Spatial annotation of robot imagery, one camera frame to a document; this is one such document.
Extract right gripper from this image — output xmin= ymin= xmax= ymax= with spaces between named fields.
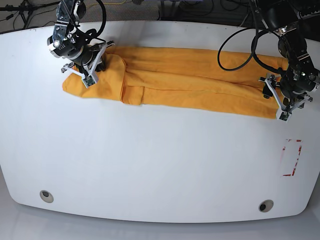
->
xmin=61 ymin=40 xmax=115 ymax=79

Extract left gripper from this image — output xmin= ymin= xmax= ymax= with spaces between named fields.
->
xmin=258 ymin=73 xmax=313 ymax=114

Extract yellow T-shirt with script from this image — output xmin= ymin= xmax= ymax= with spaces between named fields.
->
xmin=62 ymin=46 xmax=278 ymax=119

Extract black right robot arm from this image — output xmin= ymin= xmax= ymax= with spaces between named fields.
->
xmin=47 ymin=0 xmax=114 ymax=78

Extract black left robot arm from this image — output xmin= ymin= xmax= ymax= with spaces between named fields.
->
xmin=249 ymin=0 xmax=320 ymax=121

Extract red tape rectangle marking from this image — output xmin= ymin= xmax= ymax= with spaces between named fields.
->
xmin=280 ymin=139 xmax=303 ymax=177

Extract black tripod stand legs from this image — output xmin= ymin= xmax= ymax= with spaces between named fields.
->
xmin=0 ymin=0 xmax=60 ymax=30

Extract left table grommet hole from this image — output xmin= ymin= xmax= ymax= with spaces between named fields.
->
xmin=39 ymin=190 xmax=54 ymax=204

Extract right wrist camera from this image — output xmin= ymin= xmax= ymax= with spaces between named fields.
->
xmin=81 ymin=75 xmax=99 ymax=89

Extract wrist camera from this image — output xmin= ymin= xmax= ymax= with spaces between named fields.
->
xmin=277 ymin=111 xmax=292 ymax=123
xmin=81 ymin=75 xmax=99 ymax=89

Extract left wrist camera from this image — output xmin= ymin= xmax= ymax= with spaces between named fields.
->
xmin=277 ymin=111 xmax=292 ymax=123

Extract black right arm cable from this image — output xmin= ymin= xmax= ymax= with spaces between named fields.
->
xmin=74 ymin=0 xmax=108 ymax=46

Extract yellow cable on floor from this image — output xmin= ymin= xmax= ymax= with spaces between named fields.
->
xmin=89 ymin=0 xmax=131 ymax=8

